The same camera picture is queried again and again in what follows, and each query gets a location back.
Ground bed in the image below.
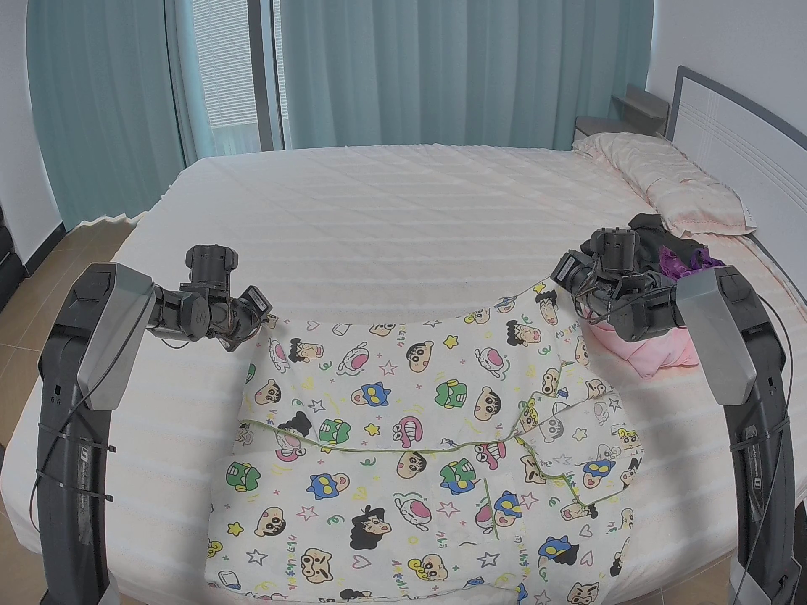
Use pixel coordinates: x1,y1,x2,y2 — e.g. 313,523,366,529
0,66,807,605

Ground wide blue-green curtain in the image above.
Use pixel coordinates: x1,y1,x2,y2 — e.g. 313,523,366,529
277,0,657,150

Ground pile of clothes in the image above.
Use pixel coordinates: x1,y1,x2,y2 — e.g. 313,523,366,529
580,212,726,381

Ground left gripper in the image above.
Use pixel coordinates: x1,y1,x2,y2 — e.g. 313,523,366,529
233,283,274,343

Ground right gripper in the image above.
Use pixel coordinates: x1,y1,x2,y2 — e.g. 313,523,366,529
550,251,600,299

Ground black cable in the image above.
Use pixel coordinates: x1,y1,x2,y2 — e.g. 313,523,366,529
747,289,796,591

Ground grey bedside table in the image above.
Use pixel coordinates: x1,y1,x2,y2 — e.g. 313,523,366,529
575,83,669,140

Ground window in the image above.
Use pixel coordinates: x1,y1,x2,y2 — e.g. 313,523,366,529
164,0,291,171

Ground white printed pyjama top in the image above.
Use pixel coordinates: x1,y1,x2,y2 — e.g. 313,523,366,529
205,278,647,605

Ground pale pink pillow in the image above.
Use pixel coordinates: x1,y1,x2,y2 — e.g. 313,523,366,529
572,132,756,238

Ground narrow blue-green curtain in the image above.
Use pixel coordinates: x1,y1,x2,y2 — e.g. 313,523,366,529
25,0,190,228

